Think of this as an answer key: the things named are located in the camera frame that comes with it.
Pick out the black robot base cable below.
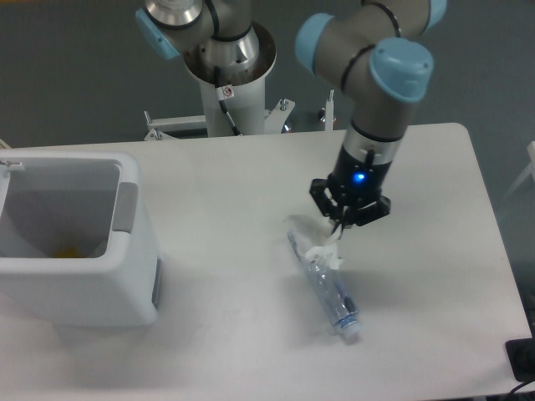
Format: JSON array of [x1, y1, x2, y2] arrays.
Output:
[[213, 65, 244, 137]]

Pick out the crushed clear plastic bottle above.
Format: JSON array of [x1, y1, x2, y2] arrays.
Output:
[[286, 227, 362, 338]]

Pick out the white upright bracket with bolt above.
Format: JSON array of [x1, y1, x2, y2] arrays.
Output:
[[318, 89, 337, 132]]

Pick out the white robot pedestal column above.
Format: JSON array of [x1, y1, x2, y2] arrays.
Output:
[[184, 22, 277, 137]]

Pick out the white plastic trash can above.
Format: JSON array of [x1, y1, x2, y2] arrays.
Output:
[[1, 150, 162, 327]]

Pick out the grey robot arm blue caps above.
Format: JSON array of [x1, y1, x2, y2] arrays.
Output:
[[135, 1, 447, 234]]

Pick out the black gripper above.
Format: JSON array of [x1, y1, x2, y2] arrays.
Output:
[[309, 146, 392, 239]]

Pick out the black device at table corner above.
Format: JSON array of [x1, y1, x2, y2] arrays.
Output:
[[505, 338, 534, 382]]

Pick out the white metal base frame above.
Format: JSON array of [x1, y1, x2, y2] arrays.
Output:
[[144, 99, 296, 141]]

